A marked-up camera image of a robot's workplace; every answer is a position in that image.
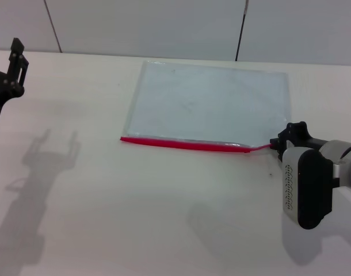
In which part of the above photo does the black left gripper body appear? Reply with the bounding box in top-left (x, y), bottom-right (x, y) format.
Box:
top-left (0, 68), bottom-right (18, 163)

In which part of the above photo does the clear document bag red zipper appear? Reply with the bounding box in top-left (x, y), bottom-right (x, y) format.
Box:
top-left (119, 59), bottom-right (293, 155)

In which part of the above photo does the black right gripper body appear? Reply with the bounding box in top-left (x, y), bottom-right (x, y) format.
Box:
top-left (277, 121), bottom-right (328, 162)

